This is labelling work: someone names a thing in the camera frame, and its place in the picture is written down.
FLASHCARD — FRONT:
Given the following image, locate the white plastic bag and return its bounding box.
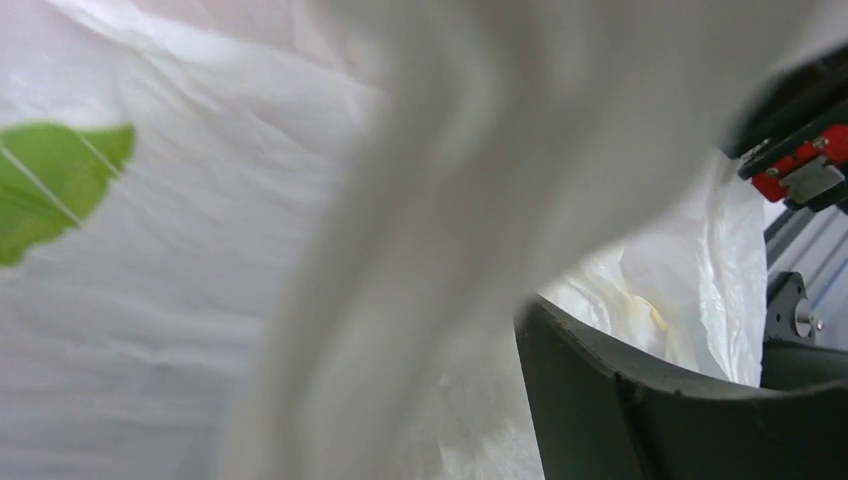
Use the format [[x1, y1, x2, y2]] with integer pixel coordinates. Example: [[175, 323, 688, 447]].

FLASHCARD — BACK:
[[1, 1, 847, 479]]

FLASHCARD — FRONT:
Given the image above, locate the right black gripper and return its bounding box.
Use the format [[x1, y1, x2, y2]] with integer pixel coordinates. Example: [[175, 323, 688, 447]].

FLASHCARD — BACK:
[[722, 44, 847, 212]]

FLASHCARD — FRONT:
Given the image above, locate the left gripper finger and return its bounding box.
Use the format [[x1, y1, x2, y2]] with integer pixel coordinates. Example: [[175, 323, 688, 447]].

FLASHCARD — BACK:
[[516, 298, 847, 479]]

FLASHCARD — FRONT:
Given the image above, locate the aluminium frame rail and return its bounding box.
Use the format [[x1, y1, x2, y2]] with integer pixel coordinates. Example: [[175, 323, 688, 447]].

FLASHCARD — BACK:
[[765, 207, 847, 350]]

